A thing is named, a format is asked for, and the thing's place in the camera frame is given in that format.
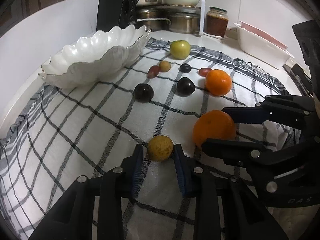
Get orange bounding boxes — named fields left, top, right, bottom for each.
left=193, top=110, right=236, bottom=148
left=205, top=69, right=232, bottom=96

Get yellow-brown small fruit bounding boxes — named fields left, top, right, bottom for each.
left=147, top=135, right=174, bottom=161

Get dark plum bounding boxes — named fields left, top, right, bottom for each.
left=133, top=83, right=154, bottom=102
left=176, top=77, right=196, bottom=96

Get red grape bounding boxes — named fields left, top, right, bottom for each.
left=147, top=65, right=161, bottom=79
left=198, top=68, right=212, bottom=77

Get small dark grape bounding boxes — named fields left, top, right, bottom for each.
left=180, top=63, right=192, bottom=73

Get checkered white kitchen cloth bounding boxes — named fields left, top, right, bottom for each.
left=1, top=38, right=287, bottom=239

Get white pink drain basket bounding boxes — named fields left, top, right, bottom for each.
left=234, top=23, right=295, bottom=69

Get small yellow fruit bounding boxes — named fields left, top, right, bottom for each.
left=159, top=61, right=171, bottom=72

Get glass jar red sauce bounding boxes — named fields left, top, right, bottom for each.
left=206, top=7, right=229, bottom=37

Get green apple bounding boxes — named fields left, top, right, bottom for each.
left=170, top=40, right=191, bottom=60

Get metal corner rack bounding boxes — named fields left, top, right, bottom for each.
left=158, top=4, right=201, bottom=35

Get steel pot right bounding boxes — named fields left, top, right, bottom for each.
left=169, top=12, right=200, bottom=34

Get steel pot left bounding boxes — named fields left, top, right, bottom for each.
left=135, top=8, right=171, bottom=31

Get white scalloped fruit bowl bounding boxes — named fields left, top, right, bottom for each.
left=39, top=25, right=151, bottom=89

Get black knife block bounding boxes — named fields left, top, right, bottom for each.
left=97, top=0, right=138, bottom=32

